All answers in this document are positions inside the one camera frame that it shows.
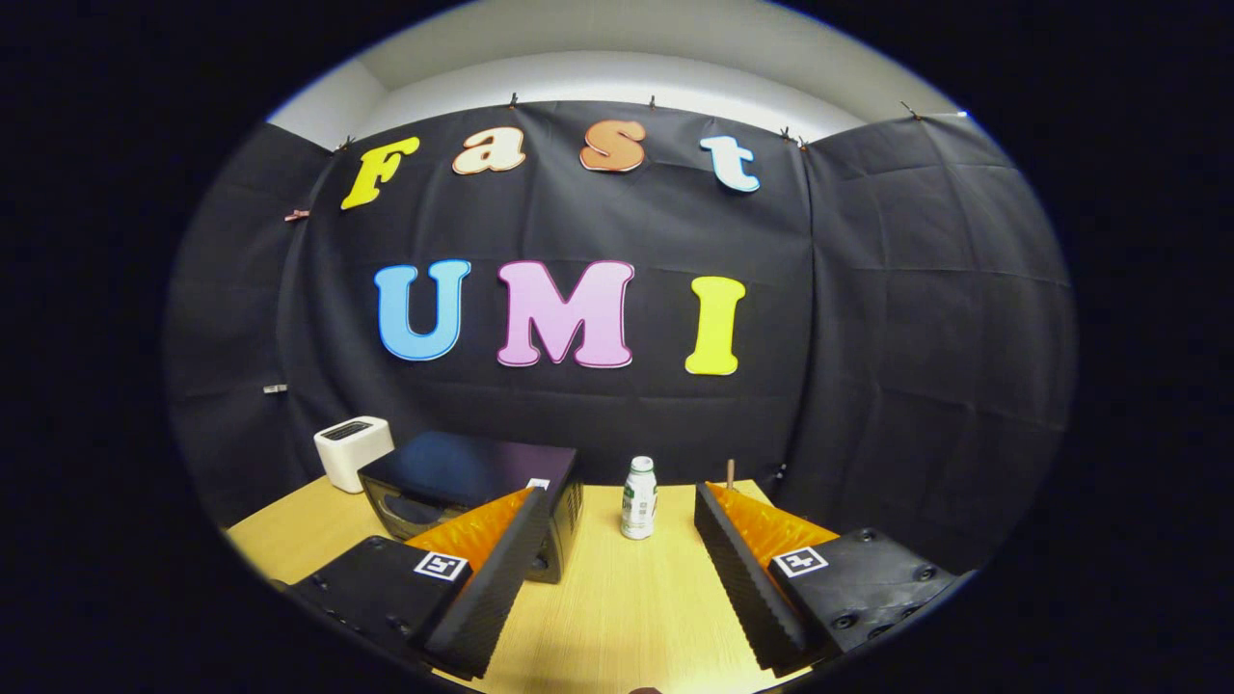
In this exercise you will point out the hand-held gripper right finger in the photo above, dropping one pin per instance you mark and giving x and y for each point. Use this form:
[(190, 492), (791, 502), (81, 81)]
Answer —
[(742, 588)]

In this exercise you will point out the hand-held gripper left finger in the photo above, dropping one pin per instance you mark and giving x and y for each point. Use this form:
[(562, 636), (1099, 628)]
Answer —
[(501, 588)]

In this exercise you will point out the black toaster oven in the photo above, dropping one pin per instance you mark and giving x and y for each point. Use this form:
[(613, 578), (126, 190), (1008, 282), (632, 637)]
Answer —
[(463, 472)]

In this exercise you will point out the white pop-up toaster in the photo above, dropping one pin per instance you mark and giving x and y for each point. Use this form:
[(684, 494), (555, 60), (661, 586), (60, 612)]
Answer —
[(352, 458)]

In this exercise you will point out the white bottle with green label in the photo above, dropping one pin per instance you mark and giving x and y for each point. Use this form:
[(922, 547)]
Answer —
[(638, 501)]

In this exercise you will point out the black backdrop cloth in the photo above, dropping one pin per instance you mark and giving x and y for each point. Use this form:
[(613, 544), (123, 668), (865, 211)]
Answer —
[(868, 337)]

